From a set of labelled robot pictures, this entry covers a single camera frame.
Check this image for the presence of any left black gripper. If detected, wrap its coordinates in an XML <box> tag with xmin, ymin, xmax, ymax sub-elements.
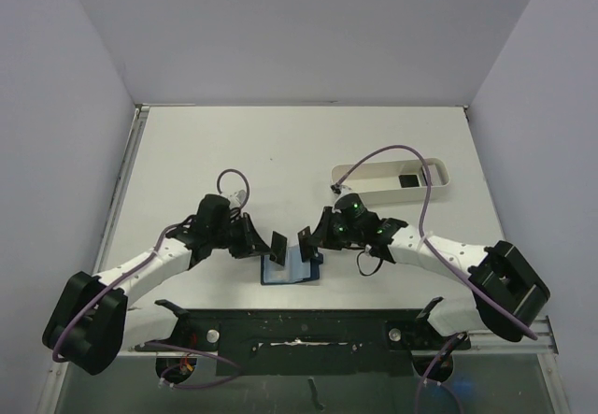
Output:
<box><xmin>210</xmin><ymin>212</ymin><xmax>271</xmax><ymax>259</ymax></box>

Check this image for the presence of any black credit card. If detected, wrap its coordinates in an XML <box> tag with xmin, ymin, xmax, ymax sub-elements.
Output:
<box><xmin>269</xmin><ymin>231</ymin><xmax>288</xmax><ymax>266</ymax></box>

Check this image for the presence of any blue card holder wallet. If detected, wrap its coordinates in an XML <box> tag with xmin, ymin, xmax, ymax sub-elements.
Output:
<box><xmin>261</xmin><ymin>245</ymin><xmax>324</xmax><ymax>286</ymax></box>

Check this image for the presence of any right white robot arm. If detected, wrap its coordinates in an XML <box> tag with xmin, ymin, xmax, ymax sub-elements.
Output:
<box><xmin>307</xmin><ymin>193</ymin><xmax>550</xmax><ymax>348</ymax></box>

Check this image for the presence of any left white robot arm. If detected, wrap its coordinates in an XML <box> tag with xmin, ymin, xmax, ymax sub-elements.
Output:
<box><xmin>42</xmin><ymin>194</ymin><xmax>271</xmax><ymax>375</ymax></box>

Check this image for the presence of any black card in tray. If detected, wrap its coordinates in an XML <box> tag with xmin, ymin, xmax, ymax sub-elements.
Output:
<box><xmin>398</xmin><ymin>174</ymin><xmax>420</xmax><ymax>188</ymax></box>

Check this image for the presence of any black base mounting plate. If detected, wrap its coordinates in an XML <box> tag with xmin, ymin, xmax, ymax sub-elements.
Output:
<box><xmin>135</xmin><ymin>308</ymin><xmax>471</xmax><ymax>378</ymax></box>

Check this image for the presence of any white oblong tray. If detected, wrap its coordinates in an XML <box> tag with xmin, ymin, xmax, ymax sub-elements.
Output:
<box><xmin>331</xmin><ymin>158</ymin><xmax>450</xmax><ymax>206</ymax></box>

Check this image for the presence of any black cable loop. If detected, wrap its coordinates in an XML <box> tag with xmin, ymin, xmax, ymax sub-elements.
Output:
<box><xmin>356</xmin><ymin>248</ymin><xmax>387</xmax><ymax>278</ymax></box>

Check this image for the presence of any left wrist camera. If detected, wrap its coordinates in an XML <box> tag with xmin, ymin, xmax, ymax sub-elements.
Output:
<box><xmin>227</xmin><ymin>190</ymin><xmax>247</xmax><ymax>207</ymax></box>

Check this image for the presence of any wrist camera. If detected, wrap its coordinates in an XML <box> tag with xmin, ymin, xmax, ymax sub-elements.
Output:
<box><xmin>227</xmin><ymin>190</ymin><xmax>247</xmax><ymax>207</ymax></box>
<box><xmin>331</xmin><ymin>183</ymin><xmax>355</xmax><ymax>198</ymax></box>

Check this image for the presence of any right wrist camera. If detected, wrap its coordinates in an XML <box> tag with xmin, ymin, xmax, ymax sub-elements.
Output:
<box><xmin>331</xmin><ymin>183</ymin><xmax>355</xmax><ymax>198</ymax></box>

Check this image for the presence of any aluminium rail left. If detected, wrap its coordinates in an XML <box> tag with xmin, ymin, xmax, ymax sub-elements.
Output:
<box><xmin>93</xmin><ymin>105</ymin><xmax>150</xmax><ymax>274</ymax></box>

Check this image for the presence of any aluminium rail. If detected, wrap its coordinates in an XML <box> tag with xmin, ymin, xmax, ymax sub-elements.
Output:
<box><xmin>93</xmin><ymin>105</ymin><xmax>150</xmax><ymax>274</ymax></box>
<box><xmin>462</xmin><ymin>315</ymin><xmax>559</xmax><ymax>354</ymax></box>

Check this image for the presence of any aluminium rail right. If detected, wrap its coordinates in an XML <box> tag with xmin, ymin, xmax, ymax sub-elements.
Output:
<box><xmin>462</xmin><ymin>315</ymin><xmax>559</xmax><ymax>354</ymax></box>

